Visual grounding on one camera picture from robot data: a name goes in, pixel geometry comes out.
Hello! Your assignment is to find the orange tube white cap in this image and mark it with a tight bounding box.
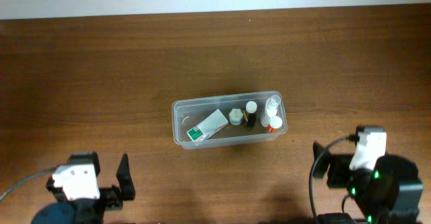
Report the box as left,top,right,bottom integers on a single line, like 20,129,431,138
267,116,283,133

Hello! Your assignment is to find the white spray bottle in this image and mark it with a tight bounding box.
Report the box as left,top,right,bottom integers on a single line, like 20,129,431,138
261,95,281,128

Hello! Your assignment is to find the dark bottle white cap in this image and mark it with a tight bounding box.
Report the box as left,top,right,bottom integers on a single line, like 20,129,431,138
243,101,257,127

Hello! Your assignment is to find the white green sachet packet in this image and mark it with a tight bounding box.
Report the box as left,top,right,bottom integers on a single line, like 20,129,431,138
187,110,228,142

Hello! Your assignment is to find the small gold lid jar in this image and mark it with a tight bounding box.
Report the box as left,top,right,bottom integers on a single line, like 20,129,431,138
229,108,244,126

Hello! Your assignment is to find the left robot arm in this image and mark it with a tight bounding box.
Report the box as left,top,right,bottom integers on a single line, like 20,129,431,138
32,151,135,224

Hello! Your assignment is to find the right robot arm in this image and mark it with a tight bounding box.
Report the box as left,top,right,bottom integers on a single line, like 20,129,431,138
308,142,424,224

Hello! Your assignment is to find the clear plastic container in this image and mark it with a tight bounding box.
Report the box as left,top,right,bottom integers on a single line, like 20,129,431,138
172,91,288,149

